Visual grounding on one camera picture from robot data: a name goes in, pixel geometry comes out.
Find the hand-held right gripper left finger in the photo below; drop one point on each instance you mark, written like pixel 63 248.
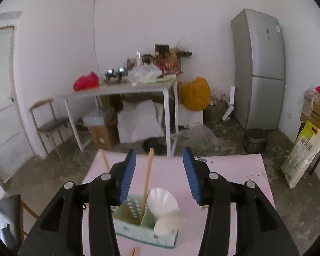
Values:
pixel 127 178

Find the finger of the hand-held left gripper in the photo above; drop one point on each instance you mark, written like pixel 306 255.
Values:
pixel 5 233

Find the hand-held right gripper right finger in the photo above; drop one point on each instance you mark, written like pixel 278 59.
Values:
pixel 191 178

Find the single wooden chopstick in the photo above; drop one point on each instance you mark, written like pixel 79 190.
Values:
pixel 147 181

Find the bundle of wooden chopsticks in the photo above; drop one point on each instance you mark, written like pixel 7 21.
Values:
pixel 128 212

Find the white shell-shaped spoon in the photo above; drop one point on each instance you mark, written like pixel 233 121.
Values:
pixel 162 202

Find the teal star-cutout utensil holder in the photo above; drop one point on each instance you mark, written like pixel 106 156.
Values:
pixel 138 232

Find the pink printed tablecloth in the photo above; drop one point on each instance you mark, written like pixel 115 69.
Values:
pixel 229 170

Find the crumpled clear floor bag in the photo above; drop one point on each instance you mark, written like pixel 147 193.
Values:
pixel 197 137

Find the black round basin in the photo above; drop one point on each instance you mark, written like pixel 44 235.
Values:
pixel 157 145

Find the cardboard box under table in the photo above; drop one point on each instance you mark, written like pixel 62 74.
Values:
pixel 102 137

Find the white sack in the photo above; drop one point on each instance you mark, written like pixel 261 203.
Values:
pixel 140 122

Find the white box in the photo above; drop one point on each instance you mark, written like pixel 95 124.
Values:
pixel 190 117

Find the clear plastic storage container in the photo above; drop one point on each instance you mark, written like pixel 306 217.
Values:
pixel 97 118

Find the green bucket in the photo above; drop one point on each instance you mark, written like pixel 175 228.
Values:
pixel 216 112

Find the dark rice cooker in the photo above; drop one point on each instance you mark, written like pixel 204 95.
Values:
pixel 255 141

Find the white plastic pipe piece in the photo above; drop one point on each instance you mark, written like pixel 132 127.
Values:
pixel 229 104

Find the yellow plastic bag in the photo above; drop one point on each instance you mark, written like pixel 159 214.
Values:
pixel 194 93

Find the white side table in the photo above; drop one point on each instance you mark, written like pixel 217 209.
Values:
pixel 122 89

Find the wooden chair with dark seat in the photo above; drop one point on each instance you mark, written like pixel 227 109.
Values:
pixel 50 125

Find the small black device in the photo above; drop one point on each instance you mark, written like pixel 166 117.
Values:
pixel 109 75
pixel 121 72

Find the clear plastic bag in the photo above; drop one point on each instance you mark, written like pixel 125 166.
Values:
pixel 144 74

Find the red plastic bag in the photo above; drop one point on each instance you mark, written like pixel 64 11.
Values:
pixel 85 82

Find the yellow and white rice bag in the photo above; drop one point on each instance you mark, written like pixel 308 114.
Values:
pixel 301 154

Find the clear glass bottle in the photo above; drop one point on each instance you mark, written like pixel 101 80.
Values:
pixel 139 58

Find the pile of brown boxes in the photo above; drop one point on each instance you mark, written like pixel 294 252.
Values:
pixel 168 58

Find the silver refrigerator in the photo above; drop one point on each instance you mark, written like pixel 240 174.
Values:
pixel 258 69

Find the white panelled door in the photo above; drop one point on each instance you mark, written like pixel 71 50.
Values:
pixel 2 98

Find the open cardboard box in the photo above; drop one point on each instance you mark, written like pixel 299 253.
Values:
pixel 317 117

